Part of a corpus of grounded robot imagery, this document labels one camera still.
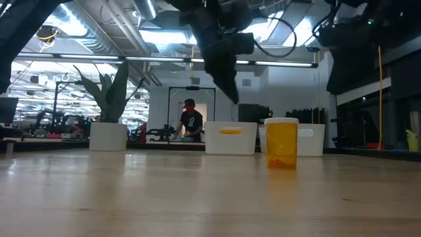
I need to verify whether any orange pill bottle white cap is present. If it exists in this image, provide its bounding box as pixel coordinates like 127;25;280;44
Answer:
264;117;299;170

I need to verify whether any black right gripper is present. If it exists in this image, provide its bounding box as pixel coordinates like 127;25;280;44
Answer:
326;41;380;95

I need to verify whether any black device box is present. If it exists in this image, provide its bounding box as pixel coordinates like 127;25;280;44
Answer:
237;103;274;124

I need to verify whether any black yellow cable reel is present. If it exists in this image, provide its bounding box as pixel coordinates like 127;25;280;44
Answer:
36;24;60;43

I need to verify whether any dark computer monitor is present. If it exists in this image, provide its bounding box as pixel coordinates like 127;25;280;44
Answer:
0;97;19;125

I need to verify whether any long LED light bar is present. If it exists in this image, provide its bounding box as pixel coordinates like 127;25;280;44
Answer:
14;52;319;68

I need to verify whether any yellow-green container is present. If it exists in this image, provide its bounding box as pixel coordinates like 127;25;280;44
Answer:
405;128;420;153

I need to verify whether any black left wrist camera cable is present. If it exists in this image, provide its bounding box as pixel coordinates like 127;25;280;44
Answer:
251;16;298;59

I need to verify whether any row of black objects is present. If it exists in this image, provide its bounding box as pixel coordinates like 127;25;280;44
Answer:
285;107;326;124

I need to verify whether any white plant pot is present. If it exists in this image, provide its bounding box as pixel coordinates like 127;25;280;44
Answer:
89;122;128;152

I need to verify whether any person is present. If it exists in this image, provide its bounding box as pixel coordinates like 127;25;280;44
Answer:
176;97;204;143

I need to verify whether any black background gantry frame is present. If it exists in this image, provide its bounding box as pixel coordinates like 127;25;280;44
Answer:
167;86;217;139

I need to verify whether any green snake plant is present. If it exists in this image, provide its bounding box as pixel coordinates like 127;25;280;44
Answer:
72;60;147;124

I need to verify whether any silver ventilation duct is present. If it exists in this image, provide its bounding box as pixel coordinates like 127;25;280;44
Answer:
49;0;111;56
131;0;159;20

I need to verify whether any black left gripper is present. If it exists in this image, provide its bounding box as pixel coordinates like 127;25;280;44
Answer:
196;15;240;105

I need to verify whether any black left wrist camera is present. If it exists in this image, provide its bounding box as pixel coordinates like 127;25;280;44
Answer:
234;32;256;55

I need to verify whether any white plastic bin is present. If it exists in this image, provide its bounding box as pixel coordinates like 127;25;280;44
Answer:
258;123;326;157
204;120;259;156

